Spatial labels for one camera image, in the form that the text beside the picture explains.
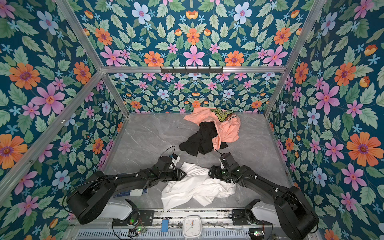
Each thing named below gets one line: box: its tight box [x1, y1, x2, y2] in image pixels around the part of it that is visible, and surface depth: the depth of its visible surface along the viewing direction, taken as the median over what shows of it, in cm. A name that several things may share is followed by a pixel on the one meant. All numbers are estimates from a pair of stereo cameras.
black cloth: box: [179, 121, 229, 157], surface depth 97 cm
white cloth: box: [161, 162, 237, 212], surface depth 80 cm
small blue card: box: [161, 219, 170, 232], surface depth 74 cm
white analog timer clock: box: [182, 215, 202, 240], surface depth 70 cm
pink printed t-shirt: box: [183, 107, 241, 150], surface depth 113 cm
